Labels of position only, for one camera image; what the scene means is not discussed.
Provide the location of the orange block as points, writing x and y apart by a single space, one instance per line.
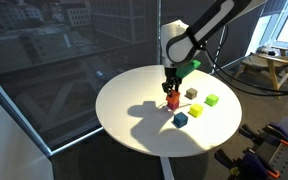
173 97

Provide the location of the gray block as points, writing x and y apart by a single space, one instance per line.
191 93

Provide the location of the metal window mullion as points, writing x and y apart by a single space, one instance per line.
158 20

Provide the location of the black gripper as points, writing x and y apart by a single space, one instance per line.
171 76

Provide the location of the white table base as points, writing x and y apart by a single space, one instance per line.
167 168

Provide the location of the wooden lounge chair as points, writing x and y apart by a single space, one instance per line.
267 61

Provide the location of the window corner post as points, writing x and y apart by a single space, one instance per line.
217 53

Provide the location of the green block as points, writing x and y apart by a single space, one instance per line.
211 100

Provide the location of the magenta block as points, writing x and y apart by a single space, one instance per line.
173 106

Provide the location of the purple orange spring clamp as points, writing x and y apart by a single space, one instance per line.
250 163
277 135

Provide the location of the yellow block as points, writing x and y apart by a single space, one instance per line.
196 110

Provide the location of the perforated metal breadboard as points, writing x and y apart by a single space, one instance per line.
287 160

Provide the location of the metal window sill rail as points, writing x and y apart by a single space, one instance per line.
17 116

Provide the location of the blue block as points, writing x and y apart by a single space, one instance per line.
180 120

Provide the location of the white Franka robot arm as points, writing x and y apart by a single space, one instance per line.
184 40

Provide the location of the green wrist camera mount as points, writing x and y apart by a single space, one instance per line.
188 68

